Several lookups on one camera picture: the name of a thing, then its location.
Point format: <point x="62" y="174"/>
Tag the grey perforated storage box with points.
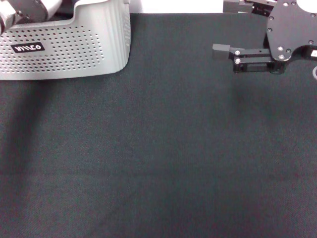
<point x="74" y="49"/>

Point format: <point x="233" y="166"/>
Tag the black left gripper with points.
<point x="31" y="12"/>

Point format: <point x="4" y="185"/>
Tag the black tablecloth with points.
<point x="158" y="153"/>

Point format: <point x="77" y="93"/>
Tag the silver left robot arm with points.
<point x="7" y="18"/>

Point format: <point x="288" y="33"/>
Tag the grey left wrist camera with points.
<point x="52" y="6"/>

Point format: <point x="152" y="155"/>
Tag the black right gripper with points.
<point x="292" y="27"/>

